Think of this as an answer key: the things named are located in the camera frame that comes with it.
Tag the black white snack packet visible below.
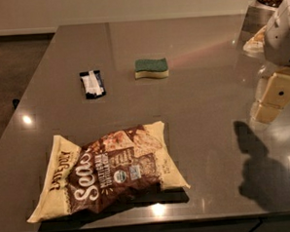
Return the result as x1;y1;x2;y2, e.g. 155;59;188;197
80;69;107;99

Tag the brown chip bag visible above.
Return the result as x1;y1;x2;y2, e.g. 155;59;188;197
28;121;188;223

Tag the small black object on floor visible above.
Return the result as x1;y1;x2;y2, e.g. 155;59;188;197
12;98;19;110

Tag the cream object on counter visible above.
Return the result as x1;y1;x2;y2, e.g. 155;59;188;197
242;26;267;53

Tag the green yellow sponge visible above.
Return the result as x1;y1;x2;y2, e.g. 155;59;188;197
134;58;169;79

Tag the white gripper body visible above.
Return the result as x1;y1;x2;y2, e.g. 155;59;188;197
264;0;290;66

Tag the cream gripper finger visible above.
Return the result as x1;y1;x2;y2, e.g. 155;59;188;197
251;67;290;124

